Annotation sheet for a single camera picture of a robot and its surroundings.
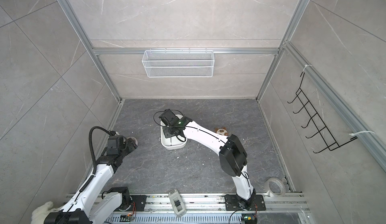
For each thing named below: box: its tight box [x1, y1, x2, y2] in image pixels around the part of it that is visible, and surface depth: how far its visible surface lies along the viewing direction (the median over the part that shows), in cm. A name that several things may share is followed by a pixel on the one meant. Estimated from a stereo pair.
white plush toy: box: [30, 201, 64, 224], surface depth 57 cm
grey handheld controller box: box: [168, 189, 187, 218], surface depth 71 cm
